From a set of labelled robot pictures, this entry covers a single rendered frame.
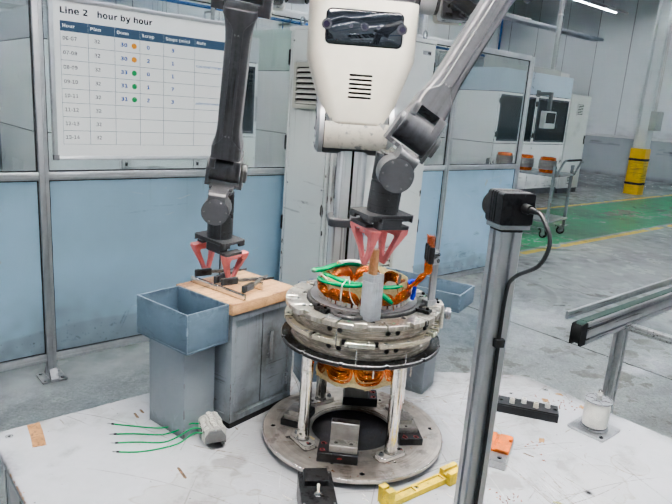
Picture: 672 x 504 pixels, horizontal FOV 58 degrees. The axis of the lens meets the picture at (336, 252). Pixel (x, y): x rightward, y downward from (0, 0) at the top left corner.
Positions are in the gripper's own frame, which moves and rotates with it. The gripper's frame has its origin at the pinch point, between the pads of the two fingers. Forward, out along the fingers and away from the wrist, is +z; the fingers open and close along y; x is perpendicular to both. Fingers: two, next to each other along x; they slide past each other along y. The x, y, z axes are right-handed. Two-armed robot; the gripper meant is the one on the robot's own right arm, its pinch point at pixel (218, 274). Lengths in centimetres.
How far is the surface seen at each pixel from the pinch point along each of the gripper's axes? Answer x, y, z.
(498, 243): -20, 73, -31
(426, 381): 39, 37, 27
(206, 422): -14.7, 15.0, 25.3
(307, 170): 178, -130, 15
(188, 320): -18.5, 13.1, 1.5
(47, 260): 49, -182, 60
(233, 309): -7.9, 14.2, 1.6
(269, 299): 2.6, 14.2, 2.1
